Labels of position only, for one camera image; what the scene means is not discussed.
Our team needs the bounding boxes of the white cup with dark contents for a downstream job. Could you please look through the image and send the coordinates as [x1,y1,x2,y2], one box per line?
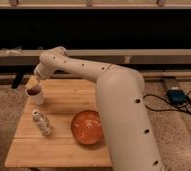
[25,84,44,105]

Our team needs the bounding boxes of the orange bowl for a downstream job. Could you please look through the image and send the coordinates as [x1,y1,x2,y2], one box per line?
[71,110,103,145]

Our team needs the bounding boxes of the blue power adapter box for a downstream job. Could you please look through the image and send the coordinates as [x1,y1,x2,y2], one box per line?
[167,89,187,105]

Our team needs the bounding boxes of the wooden bench rail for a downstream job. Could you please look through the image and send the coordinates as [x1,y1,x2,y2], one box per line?
[0,49,191,66]

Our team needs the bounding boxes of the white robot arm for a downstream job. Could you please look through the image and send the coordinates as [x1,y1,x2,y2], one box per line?
[34,47,165,171]

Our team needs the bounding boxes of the white patterned bottle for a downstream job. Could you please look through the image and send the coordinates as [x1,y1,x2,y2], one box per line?
[32,109,52,136]

